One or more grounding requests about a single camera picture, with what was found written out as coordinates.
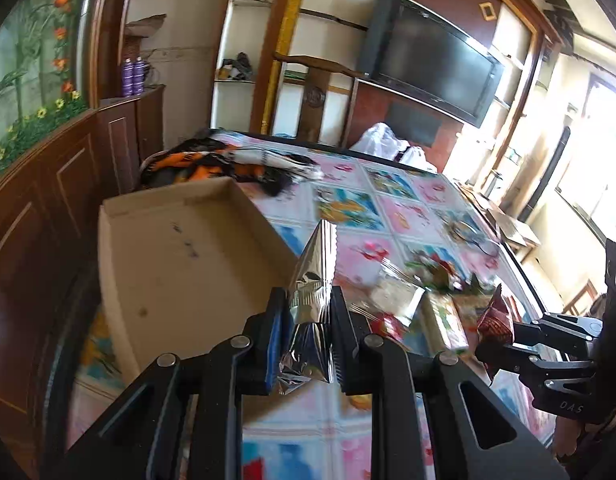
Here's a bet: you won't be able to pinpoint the dark wooden chair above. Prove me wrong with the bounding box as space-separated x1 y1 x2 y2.
273 52 364 143

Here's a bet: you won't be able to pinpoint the black flat screen television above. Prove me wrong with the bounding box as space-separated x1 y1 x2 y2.
357 0 504 127

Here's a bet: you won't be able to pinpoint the orange black patterned cloth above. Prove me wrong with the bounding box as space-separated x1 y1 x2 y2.
136 136 324 197

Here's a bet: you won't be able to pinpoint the orange cracker packet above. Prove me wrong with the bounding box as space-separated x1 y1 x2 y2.
370 262 426 326

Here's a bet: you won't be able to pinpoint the colourful patterned tablecloth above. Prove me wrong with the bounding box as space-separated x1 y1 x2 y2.
67 134 542 479

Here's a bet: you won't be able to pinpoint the purple spray can left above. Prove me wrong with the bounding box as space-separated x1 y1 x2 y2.
120 58 133 98

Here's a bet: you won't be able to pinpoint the green yellow cracker packet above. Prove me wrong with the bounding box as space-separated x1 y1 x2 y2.
421 292 469 354

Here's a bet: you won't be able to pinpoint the purple spray can right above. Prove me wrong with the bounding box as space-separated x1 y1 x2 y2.
132 56 145 96

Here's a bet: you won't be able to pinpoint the shallow cardboard box tray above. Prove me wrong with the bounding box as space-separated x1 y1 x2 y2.
98 178 297 382

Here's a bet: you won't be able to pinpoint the purple spray can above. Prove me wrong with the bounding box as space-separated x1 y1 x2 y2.
120 58 133 98
132 56 145 96

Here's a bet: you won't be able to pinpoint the dark red snack packet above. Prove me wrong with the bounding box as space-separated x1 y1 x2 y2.
475 284 515 380

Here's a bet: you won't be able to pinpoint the black shoes on shelf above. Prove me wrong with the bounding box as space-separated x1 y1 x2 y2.
216 52 253 81

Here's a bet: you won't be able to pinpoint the white plastic bag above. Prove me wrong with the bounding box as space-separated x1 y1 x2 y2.
350 122 437 174

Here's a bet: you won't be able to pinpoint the silver foil snack packet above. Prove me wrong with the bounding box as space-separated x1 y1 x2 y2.
277 220 337 396

